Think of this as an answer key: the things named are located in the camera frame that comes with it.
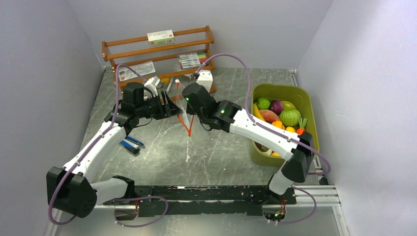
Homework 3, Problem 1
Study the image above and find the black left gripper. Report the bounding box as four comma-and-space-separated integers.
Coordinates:
136, 90, 182, 120

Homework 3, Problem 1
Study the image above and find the clear zip bag orange zipper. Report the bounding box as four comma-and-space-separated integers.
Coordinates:
174, 79, 198, 155

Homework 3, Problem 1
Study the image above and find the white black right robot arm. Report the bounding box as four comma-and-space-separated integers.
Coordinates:
181, 83, 315, 204

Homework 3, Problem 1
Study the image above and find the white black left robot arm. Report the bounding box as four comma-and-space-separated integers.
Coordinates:
46, 82, 183, 225

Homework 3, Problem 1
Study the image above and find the green capped white marker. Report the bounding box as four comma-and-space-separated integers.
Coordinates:
166, 77, 175, 93

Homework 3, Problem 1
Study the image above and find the coloured marker pen pack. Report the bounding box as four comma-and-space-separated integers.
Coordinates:
178, 52, 207, 69

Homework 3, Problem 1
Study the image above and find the blue black stapler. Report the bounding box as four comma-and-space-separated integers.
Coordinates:
120, 136, 146, 156

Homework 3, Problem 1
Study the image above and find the wooden three-tier shelf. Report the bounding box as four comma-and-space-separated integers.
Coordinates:
101, 26, 215, 90

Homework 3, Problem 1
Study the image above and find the yellow toy banana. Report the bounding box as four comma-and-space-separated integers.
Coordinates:
253, 103, 265, 121

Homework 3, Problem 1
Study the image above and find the green toy lime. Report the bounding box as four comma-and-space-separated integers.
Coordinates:
256, 97, 270, 110

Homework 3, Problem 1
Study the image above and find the pink toy watermelon slice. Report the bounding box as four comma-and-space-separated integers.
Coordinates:
259, 110, 280, 123

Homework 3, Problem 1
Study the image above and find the green white box top shelf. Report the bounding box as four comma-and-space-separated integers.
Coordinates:
147, 30, 175, 47

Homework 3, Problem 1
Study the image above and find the purple toy onion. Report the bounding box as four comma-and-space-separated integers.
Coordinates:
269, 100, 284, 115

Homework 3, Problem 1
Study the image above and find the orange toy bell pepper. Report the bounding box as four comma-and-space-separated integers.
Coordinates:
272, 120, 285, 130

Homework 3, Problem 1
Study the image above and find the yellow toy lemon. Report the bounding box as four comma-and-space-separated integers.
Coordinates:
286, 126, 296, 133

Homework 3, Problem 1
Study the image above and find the olive green plastic bin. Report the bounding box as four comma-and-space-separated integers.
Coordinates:
249, 84, 320, 167

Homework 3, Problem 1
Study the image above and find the orange toy carrot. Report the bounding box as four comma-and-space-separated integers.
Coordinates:
296, 118, 307, 135

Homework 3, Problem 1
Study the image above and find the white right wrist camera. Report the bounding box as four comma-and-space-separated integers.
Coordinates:
196, 70, 213, 93

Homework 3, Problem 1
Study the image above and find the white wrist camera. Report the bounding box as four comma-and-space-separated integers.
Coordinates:
144, 76, 162, 97
196, 70, 213, 93

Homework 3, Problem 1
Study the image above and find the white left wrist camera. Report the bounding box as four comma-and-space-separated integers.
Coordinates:
144, 76, 162, 97

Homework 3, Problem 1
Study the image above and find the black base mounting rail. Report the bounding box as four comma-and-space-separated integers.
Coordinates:
106, 185, 297, 217

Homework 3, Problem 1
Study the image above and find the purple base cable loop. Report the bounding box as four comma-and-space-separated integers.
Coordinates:
113, 198, 170, 228

